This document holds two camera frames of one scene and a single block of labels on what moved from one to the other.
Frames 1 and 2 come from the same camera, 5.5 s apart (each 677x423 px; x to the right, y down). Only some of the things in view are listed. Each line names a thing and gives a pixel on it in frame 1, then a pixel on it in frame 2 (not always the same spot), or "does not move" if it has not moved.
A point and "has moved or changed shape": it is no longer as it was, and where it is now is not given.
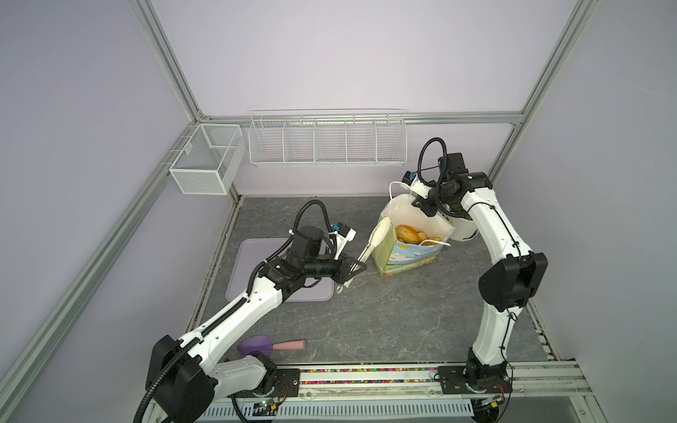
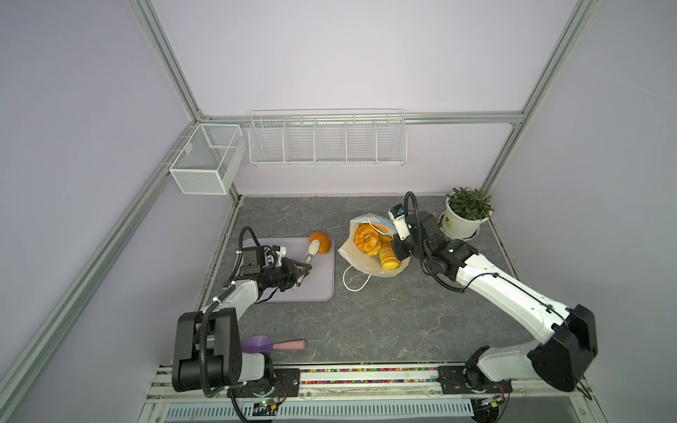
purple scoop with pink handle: (264, 345) does not move
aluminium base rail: (527, 378) does not move
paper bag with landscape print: (412, 237) has moved or changed shape
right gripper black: (429, 211) → (398, 244)
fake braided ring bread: (431, 243) has moved or changed shape
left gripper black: (342, 274) → (291, 272)
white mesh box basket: (209, 162) does not move
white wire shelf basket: (328, 137) does not move
